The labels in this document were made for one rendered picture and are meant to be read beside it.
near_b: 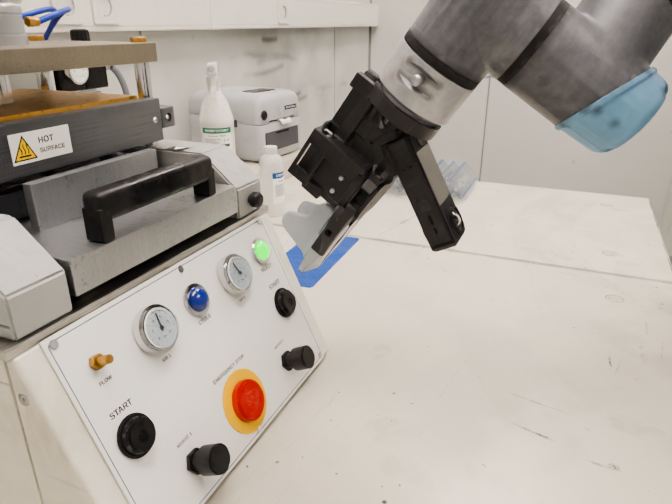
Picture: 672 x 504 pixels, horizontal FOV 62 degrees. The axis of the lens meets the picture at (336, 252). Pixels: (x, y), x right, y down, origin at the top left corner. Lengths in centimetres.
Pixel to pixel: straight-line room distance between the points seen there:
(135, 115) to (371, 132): 25
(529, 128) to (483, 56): 236
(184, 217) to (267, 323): 15
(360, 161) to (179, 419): 27
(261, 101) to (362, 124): 93
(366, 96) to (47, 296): 30
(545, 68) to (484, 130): 239
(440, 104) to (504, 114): 235
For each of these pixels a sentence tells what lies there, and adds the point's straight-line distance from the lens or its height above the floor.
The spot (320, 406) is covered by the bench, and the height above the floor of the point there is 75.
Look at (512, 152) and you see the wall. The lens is 286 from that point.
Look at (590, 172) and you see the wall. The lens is 286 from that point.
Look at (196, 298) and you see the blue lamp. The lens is 53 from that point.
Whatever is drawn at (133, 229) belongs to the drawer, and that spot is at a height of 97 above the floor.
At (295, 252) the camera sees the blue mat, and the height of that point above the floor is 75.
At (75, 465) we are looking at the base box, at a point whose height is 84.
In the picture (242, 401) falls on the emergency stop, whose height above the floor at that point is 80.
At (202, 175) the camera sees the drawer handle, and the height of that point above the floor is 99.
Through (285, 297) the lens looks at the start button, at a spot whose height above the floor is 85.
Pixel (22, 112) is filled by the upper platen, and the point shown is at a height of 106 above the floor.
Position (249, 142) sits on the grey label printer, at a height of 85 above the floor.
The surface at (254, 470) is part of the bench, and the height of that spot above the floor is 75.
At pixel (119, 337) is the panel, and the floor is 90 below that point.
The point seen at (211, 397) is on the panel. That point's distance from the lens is 54.
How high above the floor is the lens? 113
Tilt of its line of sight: 22 degrees down
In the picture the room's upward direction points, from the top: straight up
